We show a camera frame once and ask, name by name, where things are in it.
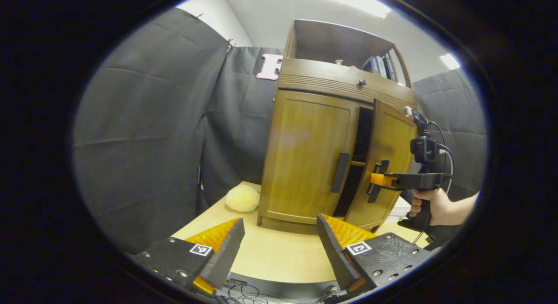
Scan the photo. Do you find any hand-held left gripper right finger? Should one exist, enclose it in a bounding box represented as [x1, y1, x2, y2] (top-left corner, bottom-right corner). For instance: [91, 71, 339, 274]
[316, 213, 432, 296]

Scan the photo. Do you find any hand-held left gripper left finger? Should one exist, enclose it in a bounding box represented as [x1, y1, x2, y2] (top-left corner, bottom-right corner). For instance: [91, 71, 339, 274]
[129, 218, 245, 296]

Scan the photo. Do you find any black door handle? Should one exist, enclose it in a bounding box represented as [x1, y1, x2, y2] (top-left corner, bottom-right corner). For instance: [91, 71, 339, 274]
[366, 160, 390, 203]
[330, 152, 350, 194]

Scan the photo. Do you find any wooden shoe cabinet door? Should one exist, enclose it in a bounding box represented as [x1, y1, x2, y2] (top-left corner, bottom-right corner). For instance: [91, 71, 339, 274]
[261, 90, 361, 225]
[344, 99, 417, 230]

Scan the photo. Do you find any wooden double-door shoe cabinet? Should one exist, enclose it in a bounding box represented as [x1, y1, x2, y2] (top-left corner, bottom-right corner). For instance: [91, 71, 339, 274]
[257, 19, 418, 235]

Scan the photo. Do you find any stack of white boxes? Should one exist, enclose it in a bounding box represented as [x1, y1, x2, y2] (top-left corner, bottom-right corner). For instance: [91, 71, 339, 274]
[388, 197, 412, 222]

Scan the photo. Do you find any cream fluffy plush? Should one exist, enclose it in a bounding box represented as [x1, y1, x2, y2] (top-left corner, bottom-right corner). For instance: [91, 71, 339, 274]
[225, 184, 261, 212]

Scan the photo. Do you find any small ceiling light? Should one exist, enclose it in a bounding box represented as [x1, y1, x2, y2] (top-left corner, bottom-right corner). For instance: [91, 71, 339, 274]
[439, 53, 460, 70]

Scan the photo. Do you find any black backdrop cloth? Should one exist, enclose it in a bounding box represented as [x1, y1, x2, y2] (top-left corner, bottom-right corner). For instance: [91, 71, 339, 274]
[72, 7, 488, 254]

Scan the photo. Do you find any thin gripper cable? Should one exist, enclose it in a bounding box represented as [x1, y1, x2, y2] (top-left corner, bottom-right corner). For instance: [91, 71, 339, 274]
[429, 121, 455, 195]

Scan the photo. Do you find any black cable tangle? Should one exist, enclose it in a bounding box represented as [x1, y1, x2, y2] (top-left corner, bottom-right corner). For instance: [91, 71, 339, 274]
[322, 287, 345, 304]
[216, 279, 269, 304]

